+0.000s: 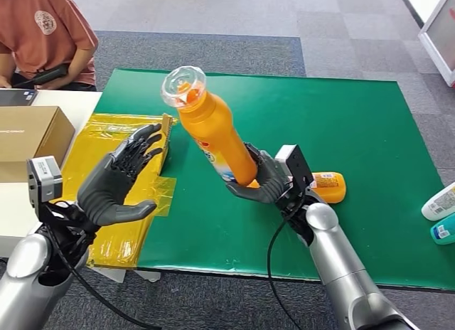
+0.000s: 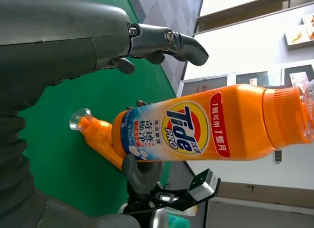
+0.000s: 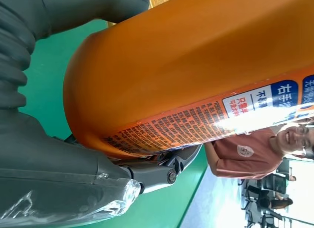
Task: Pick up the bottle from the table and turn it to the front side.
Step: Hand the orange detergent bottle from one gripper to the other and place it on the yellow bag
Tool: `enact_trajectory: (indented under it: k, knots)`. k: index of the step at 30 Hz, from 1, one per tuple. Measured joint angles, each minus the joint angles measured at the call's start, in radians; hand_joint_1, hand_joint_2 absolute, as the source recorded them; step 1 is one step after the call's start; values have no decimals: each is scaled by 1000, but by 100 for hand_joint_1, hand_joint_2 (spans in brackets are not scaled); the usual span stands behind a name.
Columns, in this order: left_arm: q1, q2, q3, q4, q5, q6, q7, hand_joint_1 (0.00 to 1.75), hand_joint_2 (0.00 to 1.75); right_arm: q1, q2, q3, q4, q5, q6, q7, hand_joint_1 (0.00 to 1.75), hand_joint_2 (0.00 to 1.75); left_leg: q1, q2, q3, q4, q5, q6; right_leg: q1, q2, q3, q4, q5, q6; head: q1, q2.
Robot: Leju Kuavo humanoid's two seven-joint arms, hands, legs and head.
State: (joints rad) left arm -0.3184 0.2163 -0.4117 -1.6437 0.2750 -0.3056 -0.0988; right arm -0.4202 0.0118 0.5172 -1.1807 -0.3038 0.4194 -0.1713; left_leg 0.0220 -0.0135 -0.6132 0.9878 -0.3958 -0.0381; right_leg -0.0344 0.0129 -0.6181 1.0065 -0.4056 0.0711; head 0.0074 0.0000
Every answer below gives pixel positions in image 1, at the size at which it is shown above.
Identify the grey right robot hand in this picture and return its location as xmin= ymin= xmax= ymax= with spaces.
xmin=226 ymin=142 xmax=293 ymax=205

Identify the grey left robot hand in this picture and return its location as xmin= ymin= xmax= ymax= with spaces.
xmin=77 ymin=123 xmax=164 ymax=227

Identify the orange bottle with clear cap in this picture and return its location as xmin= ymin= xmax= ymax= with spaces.
xmin=161 ymin=65 xmax=259 ymax=186
xmin=248 ymin=171 xmax=347 ymax=204

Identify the white bottle with label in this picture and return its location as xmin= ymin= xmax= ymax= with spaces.
xmin=421 ymin=181 xmax=455 ymax=222

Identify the teal bottle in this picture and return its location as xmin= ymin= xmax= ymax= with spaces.
xmin=430 ymin=213 xmax=455 ymax=246

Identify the white table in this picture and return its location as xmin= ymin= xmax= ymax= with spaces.
xmin=0 ymin=90 xmax=161 ymax=284

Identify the brown cardboard box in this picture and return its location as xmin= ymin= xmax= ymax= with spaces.
xmin=0 ymin=105 xmax=76 ymax=183

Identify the green table mat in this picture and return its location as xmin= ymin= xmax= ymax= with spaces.
xmin=94 ymin=68 xmax=455 ymax=291

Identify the black handheld device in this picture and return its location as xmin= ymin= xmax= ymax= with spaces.
xmin=14 ymin=63 xmax=69 ymax=90

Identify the dark tablet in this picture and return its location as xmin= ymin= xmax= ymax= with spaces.
xmin=0 ymin=88 xmax=38 ymax=107

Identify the person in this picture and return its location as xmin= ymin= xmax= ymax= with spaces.
xmin=0 ymin=0 xmax=100 ymax=92

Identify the white framed board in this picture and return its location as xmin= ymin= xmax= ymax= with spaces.
xmin=418 ymin=0 xmax=455 ymax=88

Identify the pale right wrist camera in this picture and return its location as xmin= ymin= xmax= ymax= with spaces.
xmin=274 ymin=144 xmax=315 ymax=197

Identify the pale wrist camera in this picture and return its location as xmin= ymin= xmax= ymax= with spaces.
xmin=26 ymin=156 xmax=64 ymax=218
xmin=274 ymin=144 xmax=315 ymax=197

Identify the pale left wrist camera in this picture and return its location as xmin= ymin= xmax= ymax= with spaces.
xmin=26 ymin=156 xmax=64 ymax=218

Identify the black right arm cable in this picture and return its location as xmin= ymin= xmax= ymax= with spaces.
xmin=266 ymin=198 xmax=306 ymax=330

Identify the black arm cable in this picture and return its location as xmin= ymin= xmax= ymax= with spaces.
xmin=266 ymin=198 xmax=306 ymax=330
xmin=44 ymin=224 xmax=162 ymax=330

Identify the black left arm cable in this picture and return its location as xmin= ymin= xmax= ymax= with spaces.
xmin=44 ymin=224 xmax=162 ymax=330

